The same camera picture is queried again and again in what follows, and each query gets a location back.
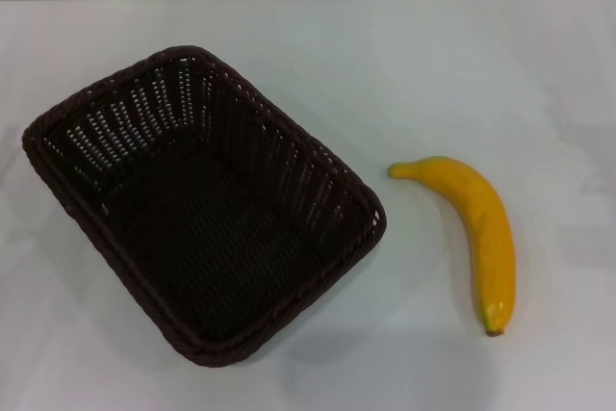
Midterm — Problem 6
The dark brown woven basket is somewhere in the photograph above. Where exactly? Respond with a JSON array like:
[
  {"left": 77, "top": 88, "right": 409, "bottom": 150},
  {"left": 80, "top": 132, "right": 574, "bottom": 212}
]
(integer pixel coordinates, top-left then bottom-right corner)
[{"left": 20, "top": 44, "right": 389, "bottom": 369}]

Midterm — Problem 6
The yellow plastic banana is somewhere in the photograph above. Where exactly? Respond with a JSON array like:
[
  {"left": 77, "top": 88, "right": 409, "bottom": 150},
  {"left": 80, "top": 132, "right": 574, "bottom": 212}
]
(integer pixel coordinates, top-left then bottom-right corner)
[{"left": 387, "top": 155, "right": 518, "bottom": 338}]

